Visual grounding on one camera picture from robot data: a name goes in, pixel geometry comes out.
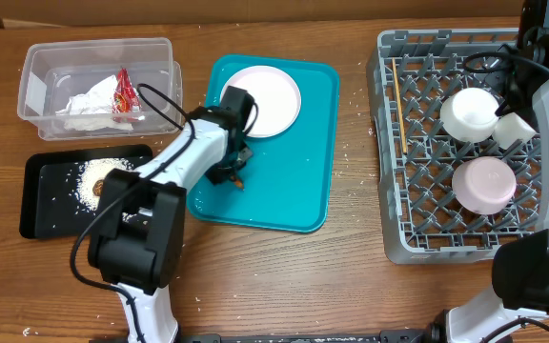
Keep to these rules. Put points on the black bin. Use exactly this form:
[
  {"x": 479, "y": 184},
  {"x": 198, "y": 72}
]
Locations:
[{"x": 48, "y": 208}]

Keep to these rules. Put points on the wooden chopstick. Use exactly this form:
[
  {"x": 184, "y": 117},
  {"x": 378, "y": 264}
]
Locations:
[{"x": 399, "y": 110}]

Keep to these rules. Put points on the white plate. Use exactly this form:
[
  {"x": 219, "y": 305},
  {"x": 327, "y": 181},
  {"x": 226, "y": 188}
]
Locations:
[{"x": 276, "y": 94}]

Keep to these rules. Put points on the teal plastic tray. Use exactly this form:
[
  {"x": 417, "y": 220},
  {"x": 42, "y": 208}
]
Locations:
[{"x": 287, "y": 180}]

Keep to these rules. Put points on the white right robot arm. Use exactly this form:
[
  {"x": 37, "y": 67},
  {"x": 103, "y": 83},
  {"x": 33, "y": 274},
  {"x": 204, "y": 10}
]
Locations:
[{"x": 519, "y": 293}]

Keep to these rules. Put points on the grey dishwasher rack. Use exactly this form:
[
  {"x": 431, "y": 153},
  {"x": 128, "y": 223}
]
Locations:
[{"x": 421, "y": 217}]

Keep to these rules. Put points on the white cup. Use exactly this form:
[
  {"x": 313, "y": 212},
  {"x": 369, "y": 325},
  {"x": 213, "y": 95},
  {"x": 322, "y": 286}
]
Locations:
[{"x": 510, "y": 128}]

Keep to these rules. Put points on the pink white bowl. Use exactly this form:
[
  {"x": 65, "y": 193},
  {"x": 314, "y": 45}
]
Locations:
[{"x": 484, "y": 185}]

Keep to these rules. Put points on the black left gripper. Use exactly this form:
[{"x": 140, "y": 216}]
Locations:
[{"x": 216, "y": 175}]

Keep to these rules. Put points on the white rice pile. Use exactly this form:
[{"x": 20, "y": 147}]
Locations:
[{"x": 89, "y": 173}]

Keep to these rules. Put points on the red silver snack wrapper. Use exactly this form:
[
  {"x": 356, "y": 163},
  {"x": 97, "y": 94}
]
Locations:
[{"x": 126, "y": 100}]

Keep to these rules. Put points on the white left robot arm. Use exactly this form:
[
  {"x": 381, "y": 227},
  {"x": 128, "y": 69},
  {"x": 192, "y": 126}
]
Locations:
[{"x": 134, "y": 243}]

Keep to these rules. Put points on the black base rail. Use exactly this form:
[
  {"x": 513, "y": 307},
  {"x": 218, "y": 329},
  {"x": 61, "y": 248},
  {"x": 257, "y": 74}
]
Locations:
[{"x": 389, "y": 336}]

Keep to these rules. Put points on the white napkin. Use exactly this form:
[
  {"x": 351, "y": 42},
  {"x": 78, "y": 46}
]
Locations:
[{"x": 91, "y": 111}]

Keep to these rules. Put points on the clear plastic bin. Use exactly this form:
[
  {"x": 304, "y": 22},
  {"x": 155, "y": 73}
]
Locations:
[{"x": 54, "y": 72}]

